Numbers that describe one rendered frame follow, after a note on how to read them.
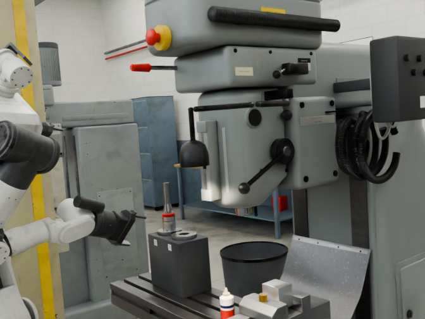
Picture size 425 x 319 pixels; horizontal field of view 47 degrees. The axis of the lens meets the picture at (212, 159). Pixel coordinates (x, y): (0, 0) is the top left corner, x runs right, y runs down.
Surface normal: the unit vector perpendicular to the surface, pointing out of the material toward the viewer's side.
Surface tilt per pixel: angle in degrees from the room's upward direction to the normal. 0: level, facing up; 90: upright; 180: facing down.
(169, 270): 90
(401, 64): 90
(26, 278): 90
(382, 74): 90
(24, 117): 75
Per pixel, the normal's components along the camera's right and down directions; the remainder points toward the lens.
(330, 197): -0.78, 0.11
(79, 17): 0.62, 0.02
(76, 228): 0.65, 0.46
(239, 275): -0.53, 0.17
